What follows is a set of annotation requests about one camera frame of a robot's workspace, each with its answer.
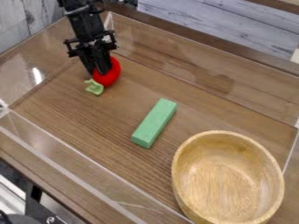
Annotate green rectangular block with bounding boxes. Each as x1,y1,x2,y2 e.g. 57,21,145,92
131,98,177,149

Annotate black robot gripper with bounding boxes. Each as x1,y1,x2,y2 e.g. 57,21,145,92
63,30,117,75

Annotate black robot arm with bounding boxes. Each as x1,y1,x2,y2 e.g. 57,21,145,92
56,0,117,75

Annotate red plush strawberry toy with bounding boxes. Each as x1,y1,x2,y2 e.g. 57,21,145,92
84,57,121,95

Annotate wooden bowl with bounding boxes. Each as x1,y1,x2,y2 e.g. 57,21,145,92
172,130,286,224

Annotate clear acrylic enclosure wall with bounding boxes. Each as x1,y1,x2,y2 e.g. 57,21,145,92
0,13,299,224

